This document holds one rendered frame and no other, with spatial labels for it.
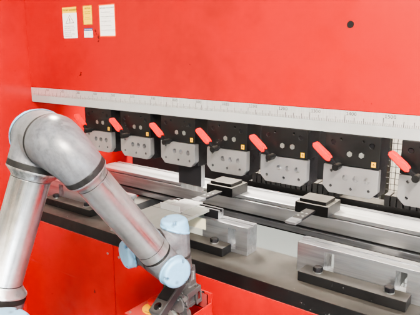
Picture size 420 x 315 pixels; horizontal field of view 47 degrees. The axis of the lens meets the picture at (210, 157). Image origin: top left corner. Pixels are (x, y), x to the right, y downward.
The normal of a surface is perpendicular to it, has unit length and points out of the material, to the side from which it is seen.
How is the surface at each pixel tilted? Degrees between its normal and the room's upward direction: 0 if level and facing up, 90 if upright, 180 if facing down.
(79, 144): 56
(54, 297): 90
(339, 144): 90
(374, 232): 90
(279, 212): 90
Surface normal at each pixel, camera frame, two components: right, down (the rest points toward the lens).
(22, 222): 0.47, 0.14
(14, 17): 0.81, 0.13
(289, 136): -0.59, 0.18
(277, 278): 0.00, -0.98
